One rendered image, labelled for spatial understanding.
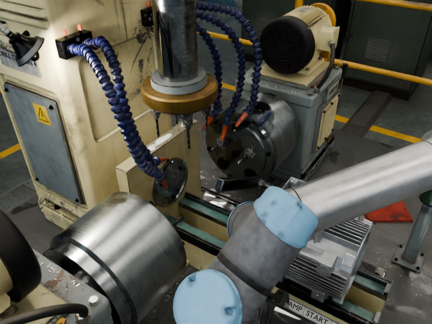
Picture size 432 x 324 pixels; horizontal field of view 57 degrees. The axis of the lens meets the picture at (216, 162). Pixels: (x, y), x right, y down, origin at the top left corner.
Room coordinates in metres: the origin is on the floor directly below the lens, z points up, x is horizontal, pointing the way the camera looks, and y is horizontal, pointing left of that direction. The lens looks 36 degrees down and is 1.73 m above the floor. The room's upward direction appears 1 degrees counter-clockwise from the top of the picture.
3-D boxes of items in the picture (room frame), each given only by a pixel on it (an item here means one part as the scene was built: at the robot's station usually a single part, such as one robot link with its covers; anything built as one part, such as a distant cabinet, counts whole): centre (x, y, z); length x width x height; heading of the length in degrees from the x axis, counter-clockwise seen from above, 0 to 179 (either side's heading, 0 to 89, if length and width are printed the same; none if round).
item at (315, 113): (1.33, -0.28, 0.99); 0.35 x 0.31 x 0.37; 146
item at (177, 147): (0.93, 0.18, 0.97); 0.30 x 0.11 x 0.34; 146
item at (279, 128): (1.12, -0.13, 1.04); 0.41 x 0.25 x 0.25; 146
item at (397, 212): (1.00, -0.57, 0.80); 0.15 x 0.12 x 0.01; 90
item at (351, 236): (0.65, -0.23, 1.01); 0.20 x 0.19 x 0.19; 56
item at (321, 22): (1.35, -0.33, 1.16); 0.33 x 0.26 x 0.42; 146
